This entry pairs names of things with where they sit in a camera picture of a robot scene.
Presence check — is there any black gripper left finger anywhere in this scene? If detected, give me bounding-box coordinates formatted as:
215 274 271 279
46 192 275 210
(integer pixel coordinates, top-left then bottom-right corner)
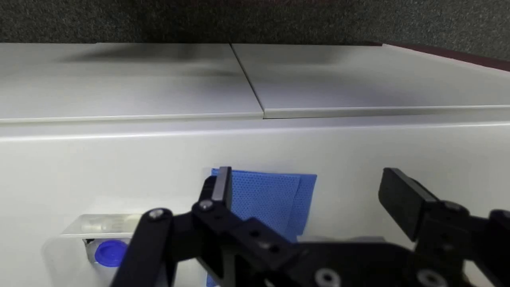
191 165 232 220

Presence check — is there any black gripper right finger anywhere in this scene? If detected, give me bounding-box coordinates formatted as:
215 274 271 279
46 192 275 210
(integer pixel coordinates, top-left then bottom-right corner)
377 167 470 251

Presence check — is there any blue bottle cap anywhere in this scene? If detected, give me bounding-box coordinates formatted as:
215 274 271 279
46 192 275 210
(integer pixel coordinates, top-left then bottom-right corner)
94 239 127 267

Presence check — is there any blue towel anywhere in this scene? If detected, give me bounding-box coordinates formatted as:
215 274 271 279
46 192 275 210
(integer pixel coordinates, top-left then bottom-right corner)
231 170 317 242

